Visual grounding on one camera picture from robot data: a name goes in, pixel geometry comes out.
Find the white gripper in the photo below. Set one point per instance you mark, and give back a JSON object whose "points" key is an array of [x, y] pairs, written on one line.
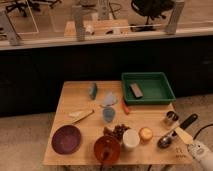
{"points": [[199, 151]]}

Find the small metal cup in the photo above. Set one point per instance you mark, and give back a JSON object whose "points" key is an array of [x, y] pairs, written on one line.
{"points": [[171, 118]]}

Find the orange round fruit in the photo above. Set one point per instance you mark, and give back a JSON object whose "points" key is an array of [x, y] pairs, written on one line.
{"points": [[145, 134]]}

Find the white cup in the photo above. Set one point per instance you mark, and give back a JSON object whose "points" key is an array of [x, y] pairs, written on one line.
{"points": [[131, 139]]}

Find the green plastic tray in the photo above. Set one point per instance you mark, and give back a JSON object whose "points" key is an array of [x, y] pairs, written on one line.
{"points": [[154, 86]]}

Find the brown dried grape bunch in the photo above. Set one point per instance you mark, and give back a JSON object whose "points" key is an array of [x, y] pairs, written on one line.
{"points": [[117, 132]]}

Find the dark rectangular block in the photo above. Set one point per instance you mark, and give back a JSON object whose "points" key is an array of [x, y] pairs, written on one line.
{"points": [[136, 90]]}

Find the orange brown bowl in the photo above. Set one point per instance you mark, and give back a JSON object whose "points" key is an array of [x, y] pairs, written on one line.
{"points": [[107, 150]]}

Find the blue translucent cup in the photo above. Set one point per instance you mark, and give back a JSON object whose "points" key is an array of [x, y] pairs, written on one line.
{"points": [[108, 114]]}

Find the blue green sponge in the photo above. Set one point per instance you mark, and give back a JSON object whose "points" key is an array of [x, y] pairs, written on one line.
{"points": [[93, 91]]}

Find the black office chair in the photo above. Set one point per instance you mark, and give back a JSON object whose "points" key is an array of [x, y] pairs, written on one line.
{"points": [[150, 9]]}

